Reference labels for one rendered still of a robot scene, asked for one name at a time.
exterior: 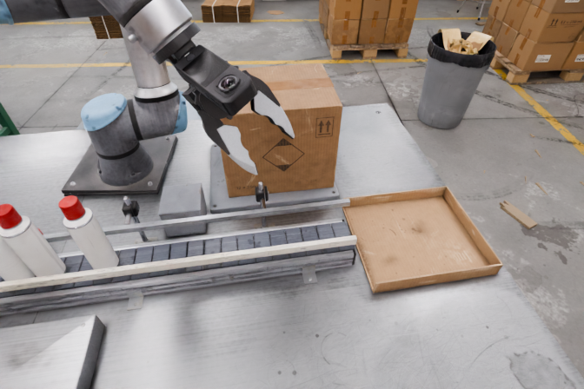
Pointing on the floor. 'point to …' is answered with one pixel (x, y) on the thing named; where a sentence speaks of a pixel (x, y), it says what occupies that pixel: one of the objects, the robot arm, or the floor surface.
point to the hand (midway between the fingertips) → (273, 151)
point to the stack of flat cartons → (106, 27)
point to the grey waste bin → (447, 92)
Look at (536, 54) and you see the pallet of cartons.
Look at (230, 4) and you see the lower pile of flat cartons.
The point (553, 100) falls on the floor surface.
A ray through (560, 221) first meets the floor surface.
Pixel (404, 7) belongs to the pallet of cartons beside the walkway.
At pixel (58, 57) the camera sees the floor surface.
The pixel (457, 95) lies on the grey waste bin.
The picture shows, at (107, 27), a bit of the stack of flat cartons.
